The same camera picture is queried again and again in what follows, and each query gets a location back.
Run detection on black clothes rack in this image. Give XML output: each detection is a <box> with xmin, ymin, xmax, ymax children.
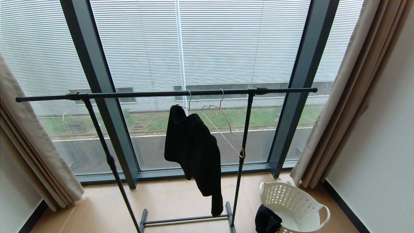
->
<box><xmin>16</xmin><ymin>87</ymin><xmax>318</xmax><ymax>233</ymax></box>

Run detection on white laundry basket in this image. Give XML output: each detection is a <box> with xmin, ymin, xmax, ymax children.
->
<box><xmin>259</xmin><ymin>181</ymin><xmax>331</xmax><ymax>233</ymax></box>

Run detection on pink clothes hanger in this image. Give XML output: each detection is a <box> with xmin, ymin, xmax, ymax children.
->
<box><xmin>176</xmin><ymin>90</ymin><xmax>194</xmax><ymax>115</ymax></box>
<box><xmin>202</xmin><ymin>89</ymin><xmax>245</xmax><ymax>159</ymax></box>

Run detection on black long-sleeved garment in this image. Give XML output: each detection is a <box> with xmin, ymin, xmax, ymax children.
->
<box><xmin>164</xmin><ymin>104</ymin><xmax>224</xmax><ymax>216</ymax></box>

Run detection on black short-sleeved shirt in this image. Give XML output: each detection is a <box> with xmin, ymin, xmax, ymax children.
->
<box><xmin>255</xmin><ymin>205</ymin><xmax>283</xmax><ymax>233</ymax></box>

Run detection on window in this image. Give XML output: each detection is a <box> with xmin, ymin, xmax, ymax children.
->
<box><xmin>0</xmin><ymin>0</ymin><xmax>365</xmax><ymax>190</ymax></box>

